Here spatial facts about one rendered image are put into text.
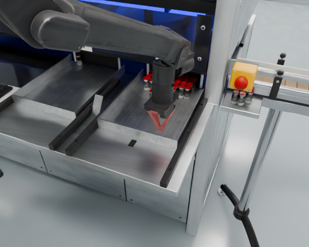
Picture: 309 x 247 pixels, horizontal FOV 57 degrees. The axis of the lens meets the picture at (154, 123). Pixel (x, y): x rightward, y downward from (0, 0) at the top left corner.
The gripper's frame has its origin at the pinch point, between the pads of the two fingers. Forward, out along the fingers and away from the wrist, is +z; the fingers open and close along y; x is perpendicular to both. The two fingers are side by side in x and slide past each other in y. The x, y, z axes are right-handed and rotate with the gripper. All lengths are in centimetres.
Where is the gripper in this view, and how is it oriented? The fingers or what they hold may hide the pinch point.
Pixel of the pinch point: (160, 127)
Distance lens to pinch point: 80.4
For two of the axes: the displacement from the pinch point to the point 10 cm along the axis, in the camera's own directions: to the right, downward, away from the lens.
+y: 3.9, -4.9, 7.8
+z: -0.4, 8.4, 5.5
